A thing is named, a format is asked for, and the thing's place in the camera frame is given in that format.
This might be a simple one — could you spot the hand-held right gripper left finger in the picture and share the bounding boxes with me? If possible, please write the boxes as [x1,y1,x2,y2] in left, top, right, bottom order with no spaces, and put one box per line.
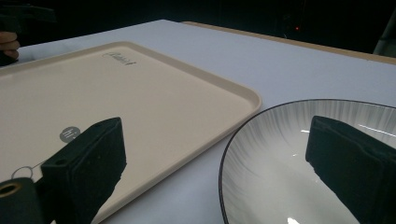
[40,117,128,224]

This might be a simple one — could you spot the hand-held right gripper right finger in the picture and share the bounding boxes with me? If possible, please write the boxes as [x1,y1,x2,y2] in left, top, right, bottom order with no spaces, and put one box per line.
[304,115,396,224]

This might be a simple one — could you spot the white plate with dark rim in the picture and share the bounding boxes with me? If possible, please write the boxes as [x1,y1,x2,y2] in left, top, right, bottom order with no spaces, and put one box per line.
[219,98,396,224]

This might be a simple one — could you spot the beige plastic tray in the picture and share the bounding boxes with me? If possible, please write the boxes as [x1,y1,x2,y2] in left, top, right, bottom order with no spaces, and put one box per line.
[0,41,262,224]

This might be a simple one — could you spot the metal stand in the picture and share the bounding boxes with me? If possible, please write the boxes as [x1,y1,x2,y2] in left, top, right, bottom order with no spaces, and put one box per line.
[373,8,396,58]

